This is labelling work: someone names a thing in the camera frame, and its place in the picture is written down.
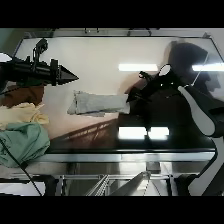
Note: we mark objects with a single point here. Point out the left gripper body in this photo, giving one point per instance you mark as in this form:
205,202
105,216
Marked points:
55,72

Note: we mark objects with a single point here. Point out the grey shirt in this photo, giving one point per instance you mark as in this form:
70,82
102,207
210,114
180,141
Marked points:
96,104

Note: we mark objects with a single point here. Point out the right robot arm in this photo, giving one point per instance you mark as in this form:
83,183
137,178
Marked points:
200,110

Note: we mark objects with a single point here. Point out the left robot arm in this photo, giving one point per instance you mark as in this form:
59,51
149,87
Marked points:
26,71

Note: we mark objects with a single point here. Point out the brown garment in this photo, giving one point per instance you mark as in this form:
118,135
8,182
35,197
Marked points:
26,95

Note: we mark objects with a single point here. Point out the cream garment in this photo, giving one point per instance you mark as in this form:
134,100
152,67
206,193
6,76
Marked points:
20,115

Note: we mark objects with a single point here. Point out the light green garment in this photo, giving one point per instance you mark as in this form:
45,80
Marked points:
25,141

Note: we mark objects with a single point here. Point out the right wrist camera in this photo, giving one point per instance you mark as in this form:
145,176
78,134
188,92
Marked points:
145,75

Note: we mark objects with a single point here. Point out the silver frame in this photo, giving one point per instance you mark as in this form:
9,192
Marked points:
100,158

